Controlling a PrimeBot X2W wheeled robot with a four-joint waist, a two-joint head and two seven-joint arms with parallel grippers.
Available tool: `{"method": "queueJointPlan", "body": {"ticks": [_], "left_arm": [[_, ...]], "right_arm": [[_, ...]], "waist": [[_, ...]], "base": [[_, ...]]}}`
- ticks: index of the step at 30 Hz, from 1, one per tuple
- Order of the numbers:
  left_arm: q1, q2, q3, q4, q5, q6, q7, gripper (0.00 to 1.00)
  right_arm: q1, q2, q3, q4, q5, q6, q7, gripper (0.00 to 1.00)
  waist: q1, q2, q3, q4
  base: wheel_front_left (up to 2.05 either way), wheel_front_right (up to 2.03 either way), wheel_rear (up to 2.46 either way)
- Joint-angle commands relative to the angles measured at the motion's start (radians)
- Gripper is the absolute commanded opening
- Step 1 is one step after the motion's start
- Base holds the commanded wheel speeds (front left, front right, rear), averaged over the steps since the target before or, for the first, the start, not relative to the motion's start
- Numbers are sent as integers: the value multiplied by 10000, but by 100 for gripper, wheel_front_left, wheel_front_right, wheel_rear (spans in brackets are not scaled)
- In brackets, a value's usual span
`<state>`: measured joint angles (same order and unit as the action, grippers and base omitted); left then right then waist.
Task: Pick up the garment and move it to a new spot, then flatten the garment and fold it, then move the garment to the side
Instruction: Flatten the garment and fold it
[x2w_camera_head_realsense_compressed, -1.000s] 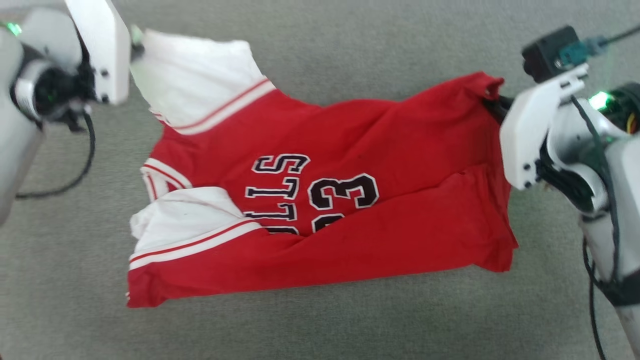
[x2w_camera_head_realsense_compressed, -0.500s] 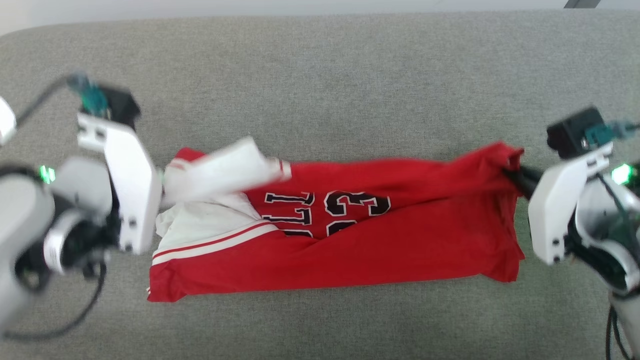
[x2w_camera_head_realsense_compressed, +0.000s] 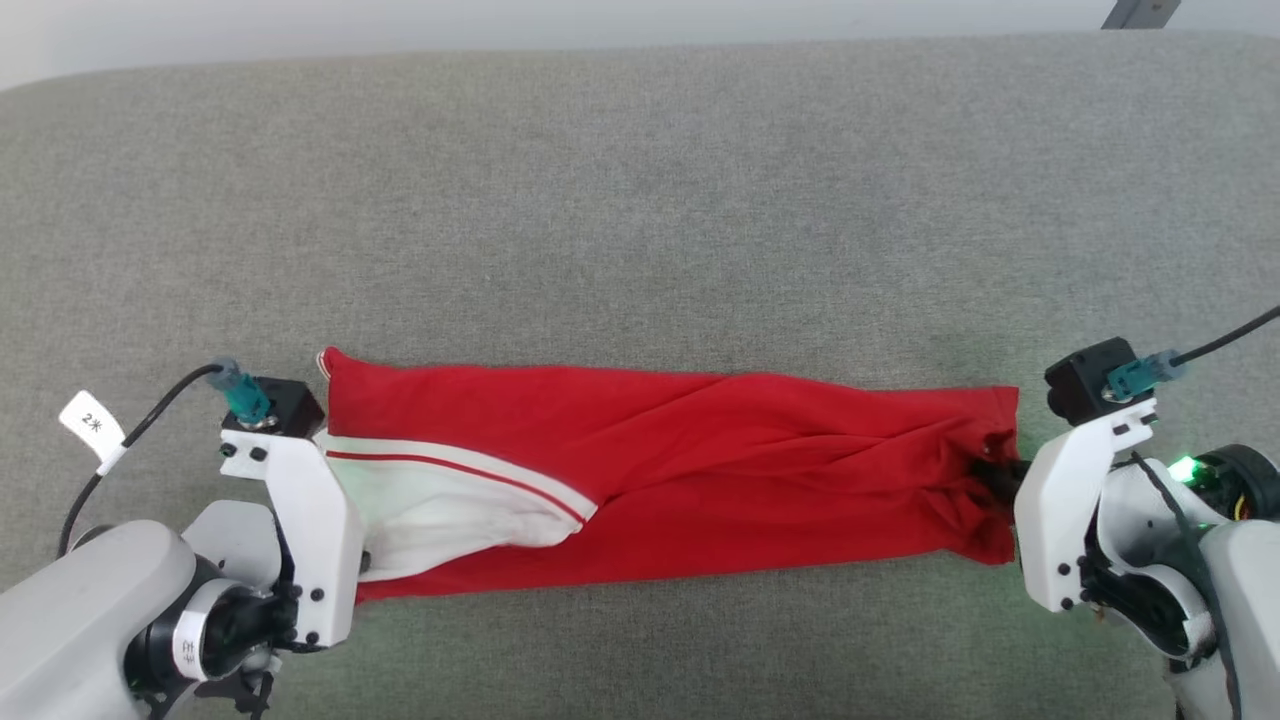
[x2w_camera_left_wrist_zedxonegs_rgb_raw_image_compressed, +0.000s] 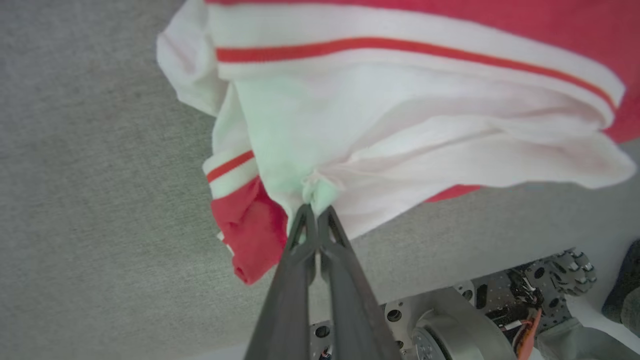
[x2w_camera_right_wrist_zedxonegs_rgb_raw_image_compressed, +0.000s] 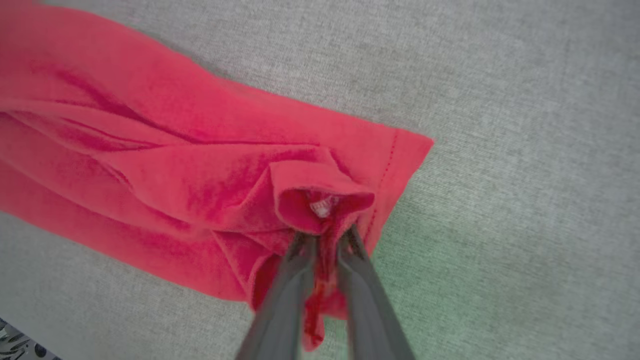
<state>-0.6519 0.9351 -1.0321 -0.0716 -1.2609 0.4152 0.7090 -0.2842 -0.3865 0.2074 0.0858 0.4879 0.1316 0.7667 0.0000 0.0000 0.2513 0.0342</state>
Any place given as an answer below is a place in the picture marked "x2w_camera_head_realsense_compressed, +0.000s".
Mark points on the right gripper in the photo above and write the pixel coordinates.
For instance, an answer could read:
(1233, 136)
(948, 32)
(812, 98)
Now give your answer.
(1130, 520)

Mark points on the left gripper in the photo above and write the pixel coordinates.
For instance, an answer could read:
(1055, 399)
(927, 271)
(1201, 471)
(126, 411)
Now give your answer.
(230, 625)

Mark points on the red white sports garment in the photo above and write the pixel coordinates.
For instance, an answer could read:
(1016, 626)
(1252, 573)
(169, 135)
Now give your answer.
(750, 470)

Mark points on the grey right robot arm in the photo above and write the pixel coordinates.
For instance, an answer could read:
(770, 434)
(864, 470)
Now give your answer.
(1250, 620)

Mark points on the white right camera bracket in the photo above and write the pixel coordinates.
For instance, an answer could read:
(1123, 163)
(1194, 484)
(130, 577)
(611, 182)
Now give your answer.
(1055, 510)

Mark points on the white camera bracket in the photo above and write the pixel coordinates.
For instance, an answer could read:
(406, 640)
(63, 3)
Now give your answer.
(320, 540)
(1055, 510)

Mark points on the white left camera bracket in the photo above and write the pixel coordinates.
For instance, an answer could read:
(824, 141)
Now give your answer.
(320, 540)

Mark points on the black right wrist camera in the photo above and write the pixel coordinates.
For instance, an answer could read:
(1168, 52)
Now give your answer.
(1085, 380)

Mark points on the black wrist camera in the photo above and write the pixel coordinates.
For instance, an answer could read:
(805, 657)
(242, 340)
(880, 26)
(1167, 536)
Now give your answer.
(290, 405)
(1085, 380)

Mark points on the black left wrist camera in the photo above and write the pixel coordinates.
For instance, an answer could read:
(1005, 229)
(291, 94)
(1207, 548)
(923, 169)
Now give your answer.
(290, 405)

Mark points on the grey metal post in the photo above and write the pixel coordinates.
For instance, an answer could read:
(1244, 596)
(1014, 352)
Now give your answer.
(1140, 12)

